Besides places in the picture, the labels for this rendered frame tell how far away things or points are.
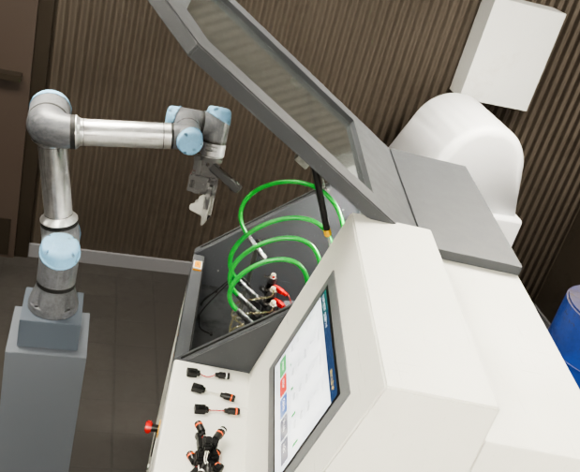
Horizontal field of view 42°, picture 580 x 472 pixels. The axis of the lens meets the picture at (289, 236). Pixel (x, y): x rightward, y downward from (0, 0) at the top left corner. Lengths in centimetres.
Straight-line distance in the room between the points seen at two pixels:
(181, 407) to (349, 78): 246
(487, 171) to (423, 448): 242
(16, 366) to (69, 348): 16
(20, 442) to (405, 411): 159
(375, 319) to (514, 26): 282
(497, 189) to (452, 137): 37
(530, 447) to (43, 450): 170
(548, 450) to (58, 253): 146
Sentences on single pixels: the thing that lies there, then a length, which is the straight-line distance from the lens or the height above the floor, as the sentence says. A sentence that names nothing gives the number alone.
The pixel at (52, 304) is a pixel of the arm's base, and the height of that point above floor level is 95.
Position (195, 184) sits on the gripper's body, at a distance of 237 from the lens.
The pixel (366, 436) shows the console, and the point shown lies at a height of 143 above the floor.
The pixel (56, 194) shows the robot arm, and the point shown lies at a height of 124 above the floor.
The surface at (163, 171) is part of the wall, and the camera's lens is 416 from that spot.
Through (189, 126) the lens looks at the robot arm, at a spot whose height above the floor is 156.
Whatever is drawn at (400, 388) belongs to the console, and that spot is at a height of 155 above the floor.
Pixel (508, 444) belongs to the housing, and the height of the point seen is 147.
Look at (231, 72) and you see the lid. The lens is 182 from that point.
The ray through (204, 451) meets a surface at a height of 101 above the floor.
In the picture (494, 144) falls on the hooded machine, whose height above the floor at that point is 133.
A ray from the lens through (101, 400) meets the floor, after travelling 353.
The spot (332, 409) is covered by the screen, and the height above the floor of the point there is 138.
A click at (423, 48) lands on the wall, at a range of 418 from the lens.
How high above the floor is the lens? 235
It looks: 27 degrees down
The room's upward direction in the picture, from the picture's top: 16 degrees clockwise
